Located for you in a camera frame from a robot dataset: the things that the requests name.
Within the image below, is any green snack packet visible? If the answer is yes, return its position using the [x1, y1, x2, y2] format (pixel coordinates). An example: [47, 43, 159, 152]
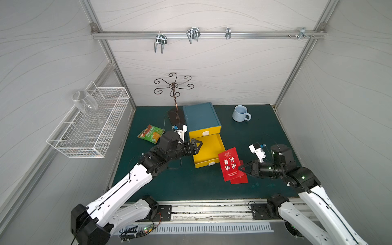
[138, 125, 165, 144]

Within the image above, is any bronze mug tree stand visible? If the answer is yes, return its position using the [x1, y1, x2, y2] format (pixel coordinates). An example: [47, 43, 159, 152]
[154, 72, 195, 126]

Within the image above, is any white vent strip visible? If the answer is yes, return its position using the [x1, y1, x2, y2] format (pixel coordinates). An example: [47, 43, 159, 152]
[116, 222, 275, 236]

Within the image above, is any teal drawer cabinet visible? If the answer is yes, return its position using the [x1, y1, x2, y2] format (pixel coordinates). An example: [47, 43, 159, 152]
[183, 102, 221, 132]

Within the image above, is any yellow top drawer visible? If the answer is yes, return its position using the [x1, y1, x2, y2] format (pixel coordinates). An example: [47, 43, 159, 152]
[189, 126, 221, 139]

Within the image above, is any left controller wiring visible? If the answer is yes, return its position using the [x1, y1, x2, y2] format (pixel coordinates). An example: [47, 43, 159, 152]
[119, 211, 162, 243]

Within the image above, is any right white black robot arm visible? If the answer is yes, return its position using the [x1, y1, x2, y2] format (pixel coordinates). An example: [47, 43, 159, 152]
[240, 143, 366, 245]

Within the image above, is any clear wine glass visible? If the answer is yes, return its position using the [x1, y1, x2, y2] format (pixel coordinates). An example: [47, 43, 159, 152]
[71, 90, 103, 124]

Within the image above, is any yellow drawer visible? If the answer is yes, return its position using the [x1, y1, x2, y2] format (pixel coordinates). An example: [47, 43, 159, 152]
[193, 134, 226, 168]
[189, 126, 221, 139]

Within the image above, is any white wire basket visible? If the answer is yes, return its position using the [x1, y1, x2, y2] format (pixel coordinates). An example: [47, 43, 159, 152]
[47, 81, 130, 159]

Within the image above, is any metal double hook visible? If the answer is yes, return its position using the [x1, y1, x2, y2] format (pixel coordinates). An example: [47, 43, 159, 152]
[154, 34, 167, 54]

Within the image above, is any metal wire hook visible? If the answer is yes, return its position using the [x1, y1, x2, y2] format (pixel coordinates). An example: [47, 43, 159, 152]
[186, 27, 201, 44]

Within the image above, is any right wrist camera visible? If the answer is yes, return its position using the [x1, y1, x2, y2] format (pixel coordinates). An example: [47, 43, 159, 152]
[249, 143, 266, 163]

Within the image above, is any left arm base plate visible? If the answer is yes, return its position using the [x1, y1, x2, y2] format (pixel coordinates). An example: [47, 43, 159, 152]
[147, 204, 172, 222]

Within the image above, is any aluminium top rail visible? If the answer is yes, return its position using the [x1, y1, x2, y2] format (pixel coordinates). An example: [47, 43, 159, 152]
[92, 30, 327, 40]

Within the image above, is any small metal clip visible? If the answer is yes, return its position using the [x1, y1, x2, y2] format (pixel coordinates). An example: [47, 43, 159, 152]
[225, 27, 231, 40]

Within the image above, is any metal bracket with bolts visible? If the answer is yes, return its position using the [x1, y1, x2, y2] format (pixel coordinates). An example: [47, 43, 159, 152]
[287, 27, 316, 40]

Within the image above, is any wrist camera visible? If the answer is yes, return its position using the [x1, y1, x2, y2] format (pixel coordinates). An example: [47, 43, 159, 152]
[172, 124, 187, 142]
[249, 143, 266, 163]

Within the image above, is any light blue mug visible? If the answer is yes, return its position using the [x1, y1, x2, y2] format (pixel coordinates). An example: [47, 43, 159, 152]
[232, 105, 252, 123]

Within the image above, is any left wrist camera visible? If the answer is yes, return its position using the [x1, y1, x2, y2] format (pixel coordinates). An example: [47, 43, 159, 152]
[172, 124, 187, 142]

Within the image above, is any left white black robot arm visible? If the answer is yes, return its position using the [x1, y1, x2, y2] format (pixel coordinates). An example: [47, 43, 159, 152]
[70, 130, 203, 245]

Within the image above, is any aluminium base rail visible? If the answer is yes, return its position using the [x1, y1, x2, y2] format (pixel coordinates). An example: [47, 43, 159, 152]
[116, 199, 319, 226]

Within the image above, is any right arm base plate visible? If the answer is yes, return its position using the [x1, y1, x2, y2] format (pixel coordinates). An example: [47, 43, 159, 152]
[248, 202, 275, 220]

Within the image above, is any red postcard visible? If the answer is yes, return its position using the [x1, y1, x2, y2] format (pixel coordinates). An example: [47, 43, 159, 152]
[229, 159, 248, 184]
[218, 148, 244, 182]

